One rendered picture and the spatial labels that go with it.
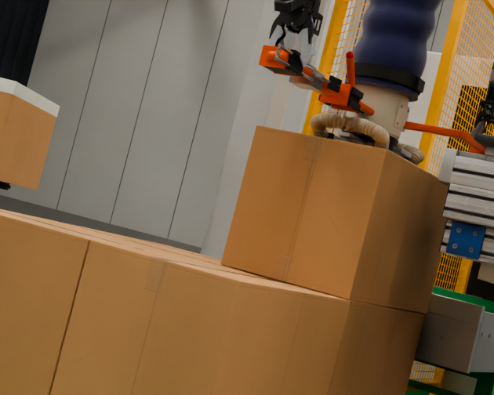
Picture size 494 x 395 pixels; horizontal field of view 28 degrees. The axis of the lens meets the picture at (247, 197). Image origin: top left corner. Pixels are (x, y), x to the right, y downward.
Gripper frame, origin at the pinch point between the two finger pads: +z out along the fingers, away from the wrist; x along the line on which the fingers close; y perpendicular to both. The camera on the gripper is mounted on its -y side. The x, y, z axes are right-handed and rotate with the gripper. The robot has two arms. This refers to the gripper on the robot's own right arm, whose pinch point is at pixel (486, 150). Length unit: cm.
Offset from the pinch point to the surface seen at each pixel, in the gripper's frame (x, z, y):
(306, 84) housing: -24, 4, 79
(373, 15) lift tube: -30, -27, 40
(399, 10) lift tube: -22, -29, 39
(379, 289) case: -6, 49, 43
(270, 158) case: -39, 22, 61
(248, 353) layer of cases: -5, 69, 109
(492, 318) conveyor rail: 9, 50, -20
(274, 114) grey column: -121, -12, -78
